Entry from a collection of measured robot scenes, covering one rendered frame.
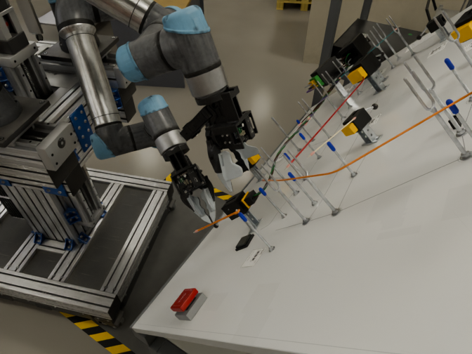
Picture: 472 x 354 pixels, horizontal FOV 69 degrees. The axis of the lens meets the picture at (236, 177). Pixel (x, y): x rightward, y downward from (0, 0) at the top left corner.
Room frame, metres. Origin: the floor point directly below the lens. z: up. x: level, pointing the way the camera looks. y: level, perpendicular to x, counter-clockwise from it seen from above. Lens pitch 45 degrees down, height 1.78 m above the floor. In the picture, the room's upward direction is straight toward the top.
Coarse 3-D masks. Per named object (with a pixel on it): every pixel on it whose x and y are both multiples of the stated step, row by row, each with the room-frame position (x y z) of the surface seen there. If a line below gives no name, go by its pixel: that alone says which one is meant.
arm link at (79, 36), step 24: (72, 0) 0.94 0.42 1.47; (72, 24) 0.91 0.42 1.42; (72, 48) 0.88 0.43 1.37; (96, 48) 0.90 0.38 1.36; (96, 72) 0.84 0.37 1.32; (96, 96) 0.80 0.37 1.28; (96, 120) 0.76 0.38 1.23; (120, 120) 0.78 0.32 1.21; (96, 144) 0.71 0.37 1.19; (120, 144) 0.72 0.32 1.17
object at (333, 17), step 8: (336, 0) 1.38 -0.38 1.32; (368, 0) 1.85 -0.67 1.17; (336, 8) 1.38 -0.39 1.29; (368, 8) 1.85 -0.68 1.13; (328, 16) 1.40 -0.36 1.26; (336, 16) 1.38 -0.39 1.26; (360, 16) 1.86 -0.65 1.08; (328, 24) 1.39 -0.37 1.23; (336, 24) 1.40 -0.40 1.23; (328, 32) 1.39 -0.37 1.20; (328, 40) 1.39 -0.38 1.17; (328, 48) 1.38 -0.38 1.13; (320, 56) 1.40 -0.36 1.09; (328, 56) 1.38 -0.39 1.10; (320, 64) 1.39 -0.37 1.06; (344, 80) 1.86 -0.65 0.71; (320, 88) 1.38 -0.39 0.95; (320, 96) 1.38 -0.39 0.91; (312, 104) 1.40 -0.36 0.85
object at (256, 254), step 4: (264, 248) 0.38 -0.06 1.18; (252, 252) 0.39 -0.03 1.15; (256, 252) 0.38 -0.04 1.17; (260, 252) 0.38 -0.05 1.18; (248, 256) 0.39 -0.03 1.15; (252, 256) 0.38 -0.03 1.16; (256, 256) 0.37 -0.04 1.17; (260, 256) 0.36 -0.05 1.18; (248, 260) 0.37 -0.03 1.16; (252, 260) 0.36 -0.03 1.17; (256, 260) 0.36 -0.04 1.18; (244, 264) 0.36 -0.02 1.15; (248, 264) 0.36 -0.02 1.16; (252, 264) 0.35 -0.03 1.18
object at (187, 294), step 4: (192, 288) 0.33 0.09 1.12; (184, 292) 0.33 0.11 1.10; (188, 292) 0.32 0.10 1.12; (192, 292) 0.32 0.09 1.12; (196, 292) 0.32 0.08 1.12; (180, 296) 0.32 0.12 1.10; (184, 296) 0.31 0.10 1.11; (188, 296) 0.31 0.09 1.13; (192, 296) 0.31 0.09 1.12; (176, 300) 0.32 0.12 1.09; (180, 300) 0.31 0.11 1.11; (184, 300) 0.30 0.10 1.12; (188, 300) 0.30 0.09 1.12; (192, 300) 0.31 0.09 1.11; (176, 304) 0.30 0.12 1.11; (180, 304) 0.30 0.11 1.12; (184, 304) 0.29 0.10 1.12; (188, 304) 0.30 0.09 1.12; (172, 308) 0.30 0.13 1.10; (176, 308) 0.29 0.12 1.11; (180, 308) 0.29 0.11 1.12; (184, 308) 0.29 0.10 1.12
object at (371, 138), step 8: (376, 104) 0.64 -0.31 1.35; (352, 112) 0.63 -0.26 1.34; (360, 112) 0.60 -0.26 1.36; (360, 120) 0.59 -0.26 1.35; (368, 120) 0.60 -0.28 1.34; (360, 128) 0.58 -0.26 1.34; (368, 128) 0.59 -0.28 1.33; (360, 136) 0.59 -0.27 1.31; (368, 136) 0.58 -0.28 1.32; (376, 136) 0.58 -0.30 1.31; (368, 144) 0.57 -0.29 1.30
